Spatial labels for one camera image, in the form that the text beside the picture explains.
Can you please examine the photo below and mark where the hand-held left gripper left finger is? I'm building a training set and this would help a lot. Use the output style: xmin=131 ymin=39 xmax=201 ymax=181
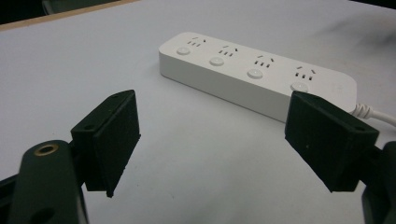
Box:
xmin=70 ymin=89 xmax=142 ymax=199

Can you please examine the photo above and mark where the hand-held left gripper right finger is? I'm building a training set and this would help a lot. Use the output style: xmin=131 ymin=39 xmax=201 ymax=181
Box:
xmin=284 ymin=91 xmax=380 ymax=193

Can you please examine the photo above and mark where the white power strip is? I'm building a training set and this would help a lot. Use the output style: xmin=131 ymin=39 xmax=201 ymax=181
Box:
xmin=158 ymin=31 xmax=359 ymax=123

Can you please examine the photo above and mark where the white power strip cable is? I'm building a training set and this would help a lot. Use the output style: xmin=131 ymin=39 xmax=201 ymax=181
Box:
xmin=350 ymin=103 xmax=396 ymax=127

